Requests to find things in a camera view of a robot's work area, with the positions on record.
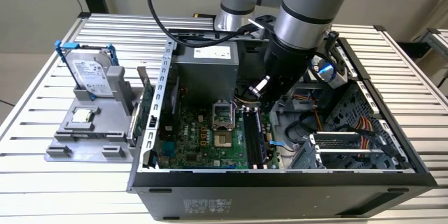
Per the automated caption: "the blue RAM stick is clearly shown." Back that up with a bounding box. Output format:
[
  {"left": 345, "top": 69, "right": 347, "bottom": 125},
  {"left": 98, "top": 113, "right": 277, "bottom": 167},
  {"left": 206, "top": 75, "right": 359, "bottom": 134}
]
[{"left": 257, "top": 108, "right": 267, "bottom": 161}]

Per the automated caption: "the grey power supply unit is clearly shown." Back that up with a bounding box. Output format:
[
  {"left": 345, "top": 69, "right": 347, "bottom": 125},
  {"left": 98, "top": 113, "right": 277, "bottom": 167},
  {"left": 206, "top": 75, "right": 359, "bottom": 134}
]
[{"left": 171, "top": 41, "right": 242, "bottom": 105}]

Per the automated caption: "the metal socket cover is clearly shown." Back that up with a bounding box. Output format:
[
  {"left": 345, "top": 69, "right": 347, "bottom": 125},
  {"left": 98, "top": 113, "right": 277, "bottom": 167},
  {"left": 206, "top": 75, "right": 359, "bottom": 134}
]
[{"left": 213, "top": 98, "right": 235, "bottom": 129}]

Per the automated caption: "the metal mesh disk bay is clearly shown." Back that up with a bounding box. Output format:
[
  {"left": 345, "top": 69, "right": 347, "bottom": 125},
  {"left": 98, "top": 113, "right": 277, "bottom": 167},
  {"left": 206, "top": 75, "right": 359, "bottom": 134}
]
[{"left": 290, "top": 130, "right": 403, "bottom": 169}]

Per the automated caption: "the CPU socket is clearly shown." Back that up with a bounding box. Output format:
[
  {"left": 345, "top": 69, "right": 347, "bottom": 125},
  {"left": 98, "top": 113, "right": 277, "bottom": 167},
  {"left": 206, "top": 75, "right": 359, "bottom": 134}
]
[{"left": 214, "top": 129, "right": 235, "bottom": 148}]

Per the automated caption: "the green motherboard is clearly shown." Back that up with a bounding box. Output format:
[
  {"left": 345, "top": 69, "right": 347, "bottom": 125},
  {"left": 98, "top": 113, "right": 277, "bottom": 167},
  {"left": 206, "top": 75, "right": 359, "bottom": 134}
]
[{"left": 159, "top": 103, "right": 283, "bottom": 169}]

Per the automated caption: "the green graphics card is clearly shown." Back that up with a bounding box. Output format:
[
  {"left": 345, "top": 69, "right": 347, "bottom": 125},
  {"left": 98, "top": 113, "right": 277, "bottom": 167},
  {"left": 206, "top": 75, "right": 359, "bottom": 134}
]
[{"left": 126, "top": 66, "right": 158, "bottom": 147}]

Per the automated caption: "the metal slat side table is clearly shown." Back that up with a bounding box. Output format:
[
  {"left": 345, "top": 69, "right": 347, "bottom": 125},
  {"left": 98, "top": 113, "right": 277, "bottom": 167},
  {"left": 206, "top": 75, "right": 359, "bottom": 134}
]
[{"left": 418, "top": 27, "right": 448, "bottom": 59}]

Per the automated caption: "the teal board connector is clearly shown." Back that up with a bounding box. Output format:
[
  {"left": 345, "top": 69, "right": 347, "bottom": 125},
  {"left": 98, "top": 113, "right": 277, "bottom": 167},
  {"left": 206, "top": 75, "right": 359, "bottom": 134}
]
[{"left": 162, "top": 141, "right": 177, "bottom": 156}]

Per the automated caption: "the black PC case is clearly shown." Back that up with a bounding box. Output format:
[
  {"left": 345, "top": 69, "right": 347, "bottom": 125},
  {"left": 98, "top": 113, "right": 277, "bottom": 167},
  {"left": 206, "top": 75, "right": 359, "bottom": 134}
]
[{"left": 126, "top": 26, "right": 441, "bottom": 221}]

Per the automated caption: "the grey parts rack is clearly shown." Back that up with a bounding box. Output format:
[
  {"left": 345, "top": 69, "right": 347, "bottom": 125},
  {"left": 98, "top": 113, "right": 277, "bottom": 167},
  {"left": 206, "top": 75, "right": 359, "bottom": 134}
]
[{"left": 45, "top": 66, "right": 147, "bottom": 162}]

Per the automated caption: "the hard disk with blue carrier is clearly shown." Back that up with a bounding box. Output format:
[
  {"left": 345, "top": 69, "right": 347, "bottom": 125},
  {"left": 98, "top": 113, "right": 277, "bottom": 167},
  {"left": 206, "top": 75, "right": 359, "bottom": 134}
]
[{"left": 54, "top": 39, "right": 121, "bottom": 101}]

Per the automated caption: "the silver CPU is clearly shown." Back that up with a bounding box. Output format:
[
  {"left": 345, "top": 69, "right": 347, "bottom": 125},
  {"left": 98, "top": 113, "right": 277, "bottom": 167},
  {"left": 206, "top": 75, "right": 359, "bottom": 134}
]
[{"left": 71, "top": 108, "right": 95, "bottom": 122}]

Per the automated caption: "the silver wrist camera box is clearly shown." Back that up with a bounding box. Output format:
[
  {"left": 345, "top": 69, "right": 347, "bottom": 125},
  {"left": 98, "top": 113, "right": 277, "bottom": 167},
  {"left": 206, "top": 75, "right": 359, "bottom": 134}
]
[{"left": 310, "top": 56, "right": 351, "bottom": 88}]

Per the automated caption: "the black camera bracket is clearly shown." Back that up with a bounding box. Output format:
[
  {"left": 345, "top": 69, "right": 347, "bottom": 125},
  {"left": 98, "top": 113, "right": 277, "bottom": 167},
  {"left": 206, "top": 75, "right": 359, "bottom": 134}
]
[{"left": 325, "top": 30, "right": 350, "bottom": 78}]

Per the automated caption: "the power supply wire bundle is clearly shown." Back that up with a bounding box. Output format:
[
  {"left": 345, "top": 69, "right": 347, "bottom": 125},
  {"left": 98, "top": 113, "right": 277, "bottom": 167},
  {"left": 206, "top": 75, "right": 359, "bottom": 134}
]
[{"left": 233, "top": 94, "right": 262, "bottom": 105}]

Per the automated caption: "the black data cable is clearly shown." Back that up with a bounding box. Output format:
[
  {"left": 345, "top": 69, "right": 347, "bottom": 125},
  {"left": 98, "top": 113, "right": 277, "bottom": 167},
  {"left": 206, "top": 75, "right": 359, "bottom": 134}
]
[{"left": 285, "top": 113, "right": 317, "bottom": 153}]

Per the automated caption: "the orange yellow wire bundle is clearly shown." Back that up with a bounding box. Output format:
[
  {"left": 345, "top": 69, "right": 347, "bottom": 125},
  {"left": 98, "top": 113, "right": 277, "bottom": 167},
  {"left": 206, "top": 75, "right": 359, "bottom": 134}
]
[{"left": 357, "top": 115, "right": 375, "bottom": 150}]

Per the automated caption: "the thick black camera cable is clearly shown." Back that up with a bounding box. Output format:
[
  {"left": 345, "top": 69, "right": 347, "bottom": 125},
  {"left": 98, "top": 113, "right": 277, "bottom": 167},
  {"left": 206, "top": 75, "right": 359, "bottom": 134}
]
[{"left": 146, "top": 0, "right": 278, "bottom": 48}]

